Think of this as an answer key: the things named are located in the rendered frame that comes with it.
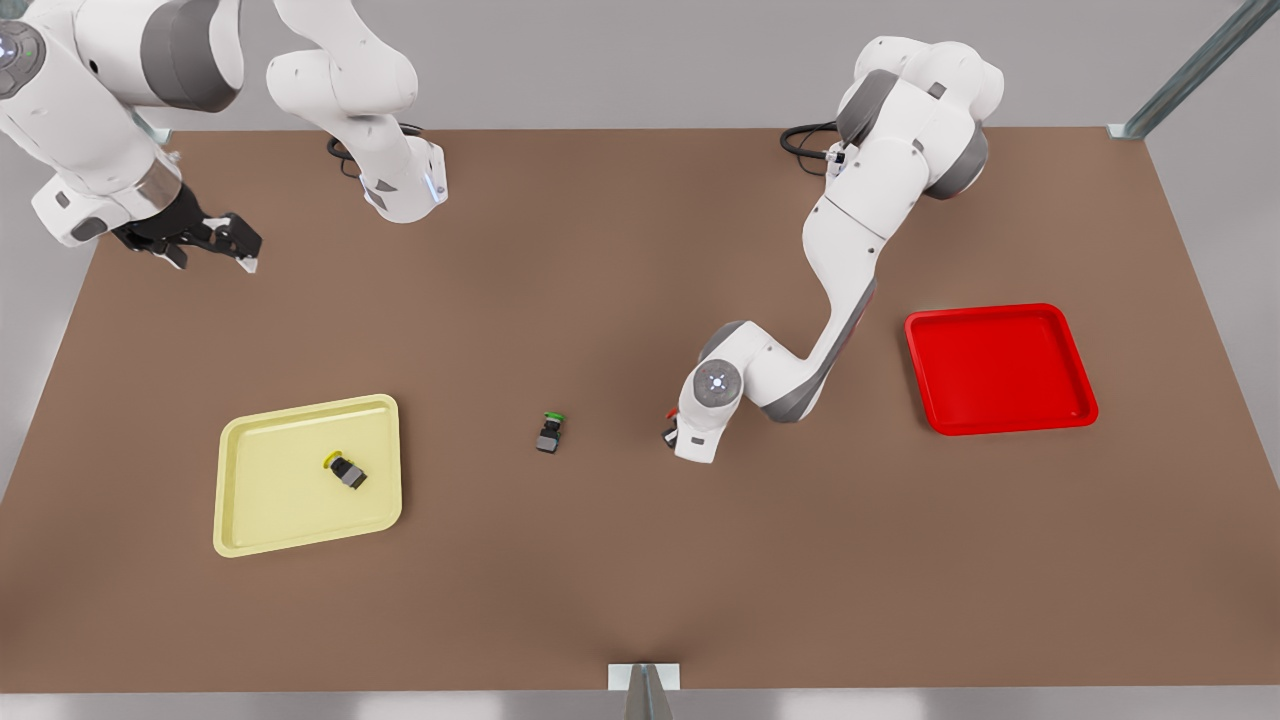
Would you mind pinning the yellow push-button switch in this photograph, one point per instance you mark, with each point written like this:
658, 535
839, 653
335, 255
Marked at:
347, 471

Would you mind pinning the yellow tray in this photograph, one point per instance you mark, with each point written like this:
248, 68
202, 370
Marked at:
290, 500

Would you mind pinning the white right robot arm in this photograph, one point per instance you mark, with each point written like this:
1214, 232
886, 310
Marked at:
90, 90

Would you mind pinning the red tray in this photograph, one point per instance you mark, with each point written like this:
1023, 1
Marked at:
1000, 370

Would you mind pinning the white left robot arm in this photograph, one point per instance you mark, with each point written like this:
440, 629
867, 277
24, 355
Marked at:
860, 220

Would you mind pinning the silver frame post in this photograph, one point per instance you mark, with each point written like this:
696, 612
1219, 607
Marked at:
1190, 70
158, 132
645, 690

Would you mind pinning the green push-button switch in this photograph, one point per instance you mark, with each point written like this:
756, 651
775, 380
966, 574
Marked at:
549, 434

